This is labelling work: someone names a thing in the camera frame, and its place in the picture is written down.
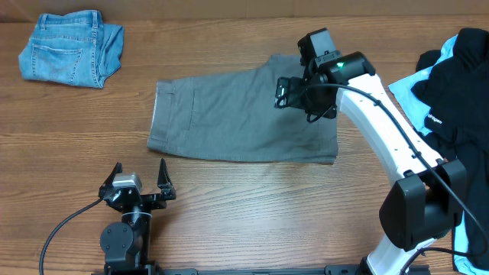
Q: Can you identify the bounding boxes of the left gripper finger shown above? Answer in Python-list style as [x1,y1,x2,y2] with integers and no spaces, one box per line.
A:
[157,158,173,191]
[100,162,122,189]

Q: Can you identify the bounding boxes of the grey khaki shorts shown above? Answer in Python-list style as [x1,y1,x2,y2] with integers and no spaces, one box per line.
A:
[147,55,338,163]

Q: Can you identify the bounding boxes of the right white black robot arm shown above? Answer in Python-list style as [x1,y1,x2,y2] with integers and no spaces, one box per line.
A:
[275,51,466,274]

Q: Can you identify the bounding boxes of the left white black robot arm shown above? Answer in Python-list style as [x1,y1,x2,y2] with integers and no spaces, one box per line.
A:
[99,160,176,274]

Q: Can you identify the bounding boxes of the folded blue denim jeans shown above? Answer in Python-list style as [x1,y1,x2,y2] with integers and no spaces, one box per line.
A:
[18,10,125,89]

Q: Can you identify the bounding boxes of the black t-shirt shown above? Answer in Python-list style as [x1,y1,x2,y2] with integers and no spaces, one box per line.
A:
[411,27,488,270]

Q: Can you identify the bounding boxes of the light blue t-shirt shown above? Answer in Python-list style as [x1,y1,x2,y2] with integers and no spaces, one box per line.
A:
[388,34,488,274]

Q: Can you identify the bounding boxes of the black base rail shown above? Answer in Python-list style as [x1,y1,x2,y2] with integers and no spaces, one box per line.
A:
[91,263,432,275]

